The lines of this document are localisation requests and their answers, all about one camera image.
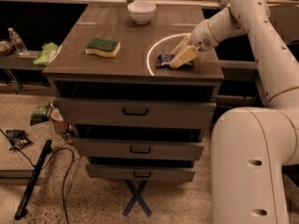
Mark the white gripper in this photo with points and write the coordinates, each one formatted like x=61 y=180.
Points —
x=201 y=36

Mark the blue rxbar blueberry wrapper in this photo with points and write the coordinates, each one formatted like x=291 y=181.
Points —
x=164 y=60

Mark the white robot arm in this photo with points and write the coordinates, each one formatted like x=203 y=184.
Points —
x=250 y=145

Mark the green yellow sponge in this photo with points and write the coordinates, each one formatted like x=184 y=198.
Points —
x=103 y=48

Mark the white ceramic bowl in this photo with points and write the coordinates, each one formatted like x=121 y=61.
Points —
x=141 y=11

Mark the grey drawer cabinet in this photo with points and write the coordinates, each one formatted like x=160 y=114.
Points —
x=132 y=74

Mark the top grey drawer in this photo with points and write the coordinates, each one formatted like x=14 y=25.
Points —
x=130 y=113

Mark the grey drawer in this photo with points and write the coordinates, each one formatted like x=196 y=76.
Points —
x=130 y=113
x=132 y=149
x=140 y=173

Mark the middle grey drawer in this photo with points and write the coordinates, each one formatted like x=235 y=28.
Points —
x=132 y=149

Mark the green cloth on shelf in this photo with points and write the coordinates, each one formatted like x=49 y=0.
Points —
x=46 y=54

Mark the bottom grey drawer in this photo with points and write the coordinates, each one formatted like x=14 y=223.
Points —
x=140 y=173

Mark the paper cup on floor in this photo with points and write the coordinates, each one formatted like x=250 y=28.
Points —
x=59 y=125

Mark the green snack bag on floor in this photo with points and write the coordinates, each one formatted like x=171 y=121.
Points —
x=40 y=114

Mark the clear plastic water bottle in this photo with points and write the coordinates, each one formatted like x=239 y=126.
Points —
x=17 y=42

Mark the brown bowl on shelf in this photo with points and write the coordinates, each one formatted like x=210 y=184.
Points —
x=6 y=48

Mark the blue snack bag on floor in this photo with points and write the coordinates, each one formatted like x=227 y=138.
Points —
x=17 y=138

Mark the black bar on floor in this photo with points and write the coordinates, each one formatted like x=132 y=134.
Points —
x=21 y=210

